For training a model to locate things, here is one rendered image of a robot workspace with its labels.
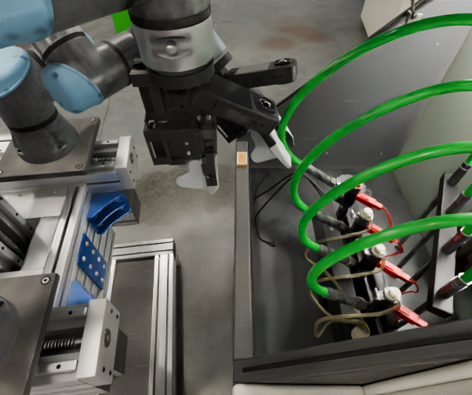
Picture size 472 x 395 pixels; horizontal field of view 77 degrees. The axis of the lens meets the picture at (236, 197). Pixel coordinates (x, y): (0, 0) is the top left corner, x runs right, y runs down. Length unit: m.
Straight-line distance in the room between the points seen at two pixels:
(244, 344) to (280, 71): 0.49
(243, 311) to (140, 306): 0.90
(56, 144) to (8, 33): 0.65
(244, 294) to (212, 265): 1.10
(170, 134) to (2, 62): 0.54
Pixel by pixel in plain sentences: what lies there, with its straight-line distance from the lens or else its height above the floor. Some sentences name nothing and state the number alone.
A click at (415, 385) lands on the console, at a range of 0.54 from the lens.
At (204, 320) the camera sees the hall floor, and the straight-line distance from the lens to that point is 1.64.
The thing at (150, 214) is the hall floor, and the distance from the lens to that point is 2.01.
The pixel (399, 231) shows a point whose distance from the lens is 0.38.
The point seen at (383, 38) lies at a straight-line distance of 0.49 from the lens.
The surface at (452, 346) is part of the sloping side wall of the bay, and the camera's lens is 0.46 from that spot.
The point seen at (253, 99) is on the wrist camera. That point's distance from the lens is 0.38.
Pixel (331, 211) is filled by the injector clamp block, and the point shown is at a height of 0.98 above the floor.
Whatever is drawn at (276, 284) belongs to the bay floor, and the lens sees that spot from 0.81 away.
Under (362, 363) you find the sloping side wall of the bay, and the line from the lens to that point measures 0.49.
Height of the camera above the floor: 1.57
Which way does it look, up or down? 51 degrees down
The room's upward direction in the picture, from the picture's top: straight up
